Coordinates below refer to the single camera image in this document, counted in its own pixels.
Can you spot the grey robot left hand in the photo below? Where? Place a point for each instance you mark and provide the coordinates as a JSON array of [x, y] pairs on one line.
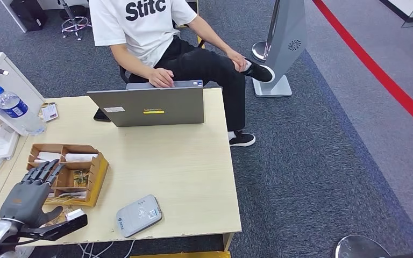
[[26, 199]]

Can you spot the person's right hand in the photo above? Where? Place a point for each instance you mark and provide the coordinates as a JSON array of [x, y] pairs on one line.
[[161, 77]]

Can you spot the person's left hand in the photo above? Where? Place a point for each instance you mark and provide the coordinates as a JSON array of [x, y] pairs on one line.
[[238, 59]]

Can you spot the person's left forearm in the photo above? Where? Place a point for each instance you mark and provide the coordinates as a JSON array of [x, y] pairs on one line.
[[210, 35]]

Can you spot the person's right forearm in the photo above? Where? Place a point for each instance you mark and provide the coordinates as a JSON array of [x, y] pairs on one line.
[[131, 62]]

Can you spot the white card stack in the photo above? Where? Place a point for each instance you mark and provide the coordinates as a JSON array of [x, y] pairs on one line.
[[71, 195], [48, 156], [81, 157]]

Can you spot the person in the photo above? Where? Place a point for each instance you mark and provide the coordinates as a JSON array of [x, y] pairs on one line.
[[142, 28]]

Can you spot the white card reader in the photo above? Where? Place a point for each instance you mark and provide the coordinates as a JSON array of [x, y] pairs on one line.
[[139, 215]]

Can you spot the grey laptop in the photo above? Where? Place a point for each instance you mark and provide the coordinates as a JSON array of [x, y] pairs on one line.
[[153, 105]]

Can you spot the black office chair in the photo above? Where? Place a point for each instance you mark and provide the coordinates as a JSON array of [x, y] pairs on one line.
[[123, 74]]

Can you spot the grey kiosk stand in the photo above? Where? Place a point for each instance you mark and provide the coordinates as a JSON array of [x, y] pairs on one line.
[[286, 35]]

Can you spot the white power strip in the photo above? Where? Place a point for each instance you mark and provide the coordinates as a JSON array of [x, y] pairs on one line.
[[6, 143]]

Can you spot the black smartphone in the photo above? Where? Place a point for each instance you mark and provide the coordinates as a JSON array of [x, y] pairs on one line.
[[99, 116]]

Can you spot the cardboard divider box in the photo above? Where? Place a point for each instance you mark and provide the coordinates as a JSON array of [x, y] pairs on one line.
[[98, 180]]

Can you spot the plastic water bottle blue label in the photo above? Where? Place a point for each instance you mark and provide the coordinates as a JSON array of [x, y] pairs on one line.
[[14, 107]]

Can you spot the chrome stool base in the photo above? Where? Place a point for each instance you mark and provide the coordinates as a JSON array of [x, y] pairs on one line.
[[74, 22]]

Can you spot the white cabinet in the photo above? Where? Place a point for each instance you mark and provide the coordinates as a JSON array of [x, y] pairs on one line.
[[14, 85]]

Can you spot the black computer case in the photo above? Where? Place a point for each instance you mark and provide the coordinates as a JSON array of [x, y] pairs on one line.
[[28, 13]]

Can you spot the yellow box under desk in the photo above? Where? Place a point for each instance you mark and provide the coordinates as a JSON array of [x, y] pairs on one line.
[[181, 255]]

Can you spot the white counter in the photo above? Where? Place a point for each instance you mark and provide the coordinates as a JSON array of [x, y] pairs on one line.
[[409, 9]]

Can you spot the chrome stanchion base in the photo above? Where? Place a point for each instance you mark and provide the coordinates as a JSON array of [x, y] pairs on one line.
[[359, 247]]

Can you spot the chrome stanchion post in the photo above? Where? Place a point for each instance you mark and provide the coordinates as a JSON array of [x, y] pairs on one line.
[[260, 50]]

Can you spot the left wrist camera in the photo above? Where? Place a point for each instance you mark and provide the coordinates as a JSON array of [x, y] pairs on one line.
[[60, 228]]

